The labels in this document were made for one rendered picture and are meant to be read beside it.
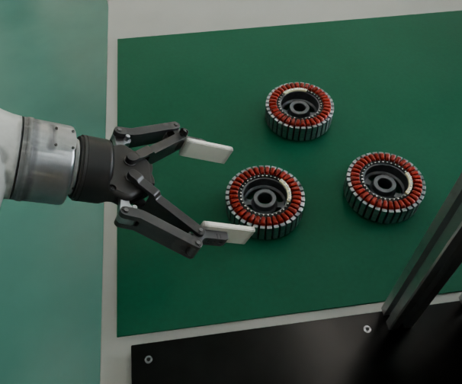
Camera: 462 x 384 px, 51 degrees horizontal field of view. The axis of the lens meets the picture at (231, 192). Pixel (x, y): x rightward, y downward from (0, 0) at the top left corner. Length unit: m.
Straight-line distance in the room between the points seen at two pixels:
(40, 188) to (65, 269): 1.07
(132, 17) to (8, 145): 0.62
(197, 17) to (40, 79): 1.26
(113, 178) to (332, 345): 0.32
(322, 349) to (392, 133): 0.40
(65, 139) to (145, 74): 0.42
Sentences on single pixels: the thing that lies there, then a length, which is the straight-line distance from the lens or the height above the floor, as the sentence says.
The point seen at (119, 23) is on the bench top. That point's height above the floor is 0.75.
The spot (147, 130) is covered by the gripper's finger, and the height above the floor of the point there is 0.88.
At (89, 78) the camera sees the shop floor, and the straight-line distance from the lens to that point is 2.17.
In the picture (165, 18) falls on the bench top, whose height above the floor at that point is 0.75.
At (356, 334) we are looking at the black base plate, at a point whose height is 0.77.
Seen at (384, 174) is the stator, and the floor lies 0.76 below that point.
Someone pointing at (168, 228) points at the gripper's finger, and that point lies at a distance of 0.54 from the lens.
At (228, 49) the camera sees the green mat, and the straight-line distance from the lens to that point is 0.98.
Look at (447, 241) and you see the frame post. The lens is 0.46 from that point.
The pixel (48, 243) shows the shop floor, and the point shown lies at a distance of 1.66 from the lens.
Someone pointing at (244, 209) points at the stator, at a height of 0.79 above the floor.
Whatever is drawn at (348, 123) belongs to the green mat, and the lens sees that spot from 0.85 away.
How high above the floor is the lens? 1.33
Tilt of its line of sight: 53 degrees down
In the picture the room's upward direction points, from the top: straight up
